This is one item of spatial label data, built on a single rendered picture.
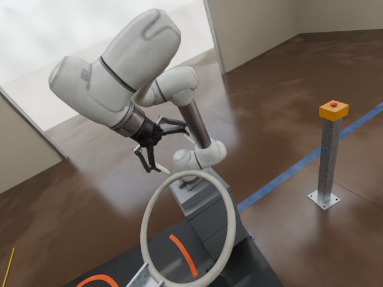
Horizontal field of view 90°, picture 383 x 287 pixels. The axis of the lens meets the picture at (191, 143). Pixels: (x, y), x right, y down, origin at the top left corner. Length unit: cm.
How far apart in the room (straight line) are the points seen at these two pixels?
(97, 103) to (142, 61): 13
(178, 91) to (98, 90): 58
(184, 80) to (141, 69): 54
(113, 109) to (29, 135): 510
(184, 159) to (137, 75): 95
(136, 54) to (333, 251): 206
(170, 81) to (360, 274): 193
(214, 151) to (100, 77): 98
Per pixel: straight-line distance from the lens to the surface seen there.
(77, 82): 44
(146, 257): 100
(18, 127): 551
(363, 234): 228
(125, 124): 49
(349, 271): 212
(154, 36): 43
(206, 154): 128
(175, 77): 96
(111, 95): 45
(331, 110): 162
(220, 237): 189
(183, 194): 147
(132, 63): 43
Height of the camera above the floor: 195
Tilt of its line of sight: 34 degrees down
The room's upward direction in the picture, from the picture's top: 23 degrees counter-clockwise
